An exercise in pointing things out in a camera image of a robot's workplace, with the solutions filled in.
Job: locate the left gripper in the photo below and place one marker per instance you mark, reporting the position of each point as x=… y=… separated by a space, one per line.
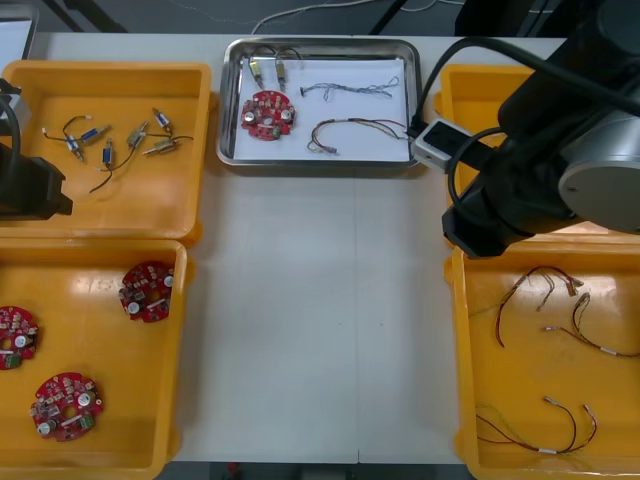
x=35 y=192

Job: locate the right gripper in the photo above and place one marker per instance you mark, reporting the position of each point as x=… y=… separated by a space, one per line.
x=495 y=210

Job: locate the round red circuit board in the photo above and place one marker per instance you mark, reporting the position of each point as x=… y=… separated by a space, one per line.
x=147 y=295
x=12 y=325
x=265 y=127
x=65 y=395

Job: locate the small yellowish metal solenoid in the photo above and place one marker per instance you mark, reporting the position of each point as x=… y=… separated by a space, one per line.
x=255 y=68

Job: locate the steel tray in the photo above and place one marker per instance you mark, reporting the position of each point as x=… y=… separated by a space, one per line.
x=320 y=47

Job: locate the small silver metal solenoid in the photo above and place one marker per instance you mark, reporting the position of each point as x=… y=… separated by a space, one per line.
x=280 y=72

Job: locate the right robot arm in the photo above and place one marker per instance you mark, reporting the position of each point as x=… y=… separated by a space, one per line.
x=600 y=150

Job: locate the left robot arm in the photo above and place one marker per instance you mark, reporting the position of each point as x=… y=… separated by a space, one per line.
x=20 y=112

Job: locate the group of small solenoids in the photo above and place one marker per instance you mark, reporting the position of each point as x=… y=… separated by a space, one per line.
x=107 y=155

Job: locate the yellow-orange plastic bin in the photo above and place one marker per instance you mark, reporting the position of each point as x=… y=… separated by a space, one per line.
x=525 y=360
x=150 y=215
x=475 y=100
x=125 y=390

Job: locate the white panel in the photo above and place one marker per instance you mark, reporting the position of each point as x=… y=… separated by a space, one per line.
x=12 y=40

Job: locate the white paper sheet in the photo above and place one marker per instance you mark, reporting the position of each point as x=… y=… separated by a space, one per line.
x=350 y=107

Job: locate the black frame leg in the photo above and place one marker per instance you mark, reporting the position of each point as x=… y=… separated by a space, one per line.
x=387 y=19
x=102 y=19

